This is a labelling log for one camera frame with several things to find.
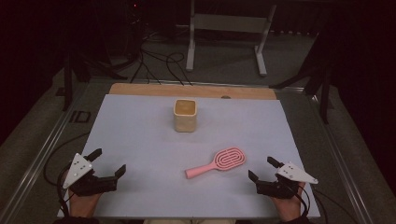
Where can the beige square cup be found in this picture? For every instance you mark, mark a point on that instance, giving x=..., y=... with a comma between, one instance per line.
x=185, y=119

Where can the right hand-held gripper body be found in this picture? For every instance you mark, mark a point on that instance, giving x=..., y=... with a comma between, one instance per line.
x=280, y=186

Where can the black stand legs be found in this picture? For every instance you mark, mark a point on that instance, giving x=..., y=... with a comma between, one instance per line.
x=323, y=81
x=73, y=71

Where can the aluminium floor rail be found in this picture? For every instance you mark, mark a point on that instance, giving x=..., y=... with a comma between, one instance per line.
x=339, y=155
x=40, y=155

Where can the person's left hand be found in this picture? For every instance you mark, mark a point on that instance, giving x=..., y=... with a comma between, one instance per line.
x=83, y=205

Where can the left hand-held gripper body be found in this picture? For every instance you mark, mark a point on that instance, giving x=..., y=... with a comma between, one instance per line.
x=77, y=169

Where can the pink hairbrush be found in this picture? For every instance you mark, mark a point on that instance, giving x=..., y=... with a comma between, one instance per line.
x=229, y=158

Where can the grey metal stand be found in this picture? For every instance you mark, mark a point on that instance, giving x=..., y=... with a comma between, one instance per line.
x=230, y=23

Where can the person's right hand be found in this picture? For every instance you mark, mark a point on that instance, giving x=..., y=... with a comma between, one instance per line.
x=289, y=208

